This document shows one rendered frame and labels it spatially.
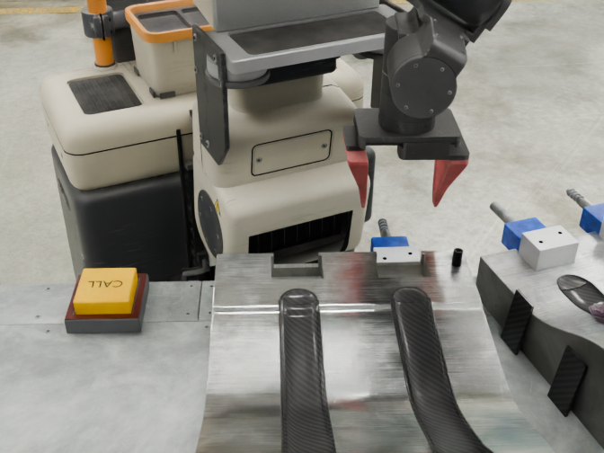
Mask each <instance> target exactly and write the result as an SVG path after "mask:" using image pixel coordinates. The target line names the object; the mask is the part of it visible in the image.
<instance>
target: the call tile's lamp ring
mask: <svg viewBox="0 0 604 453"><path fill-rule="evenodd" d="M81 275H82V274H79V275H78V278H77V281H76V284H75V289H74V292H73V295H72V297H71V300H70V304H69V307H68V310H67V314H66V318H65V320H87V319H134V318H138V317H139V312H140V308H141V303H142V297H143V293H144V288H145V284H146V279H147V273H138V278H140V280H139V284H138V293H137V297H136V301H135V305H134V310H133V314H112V315H73V313H74V309H75V308H74V303H73V302H74V298H75V295H76V291H77V287H78V284H79V281H80V279H81Z"/></svg>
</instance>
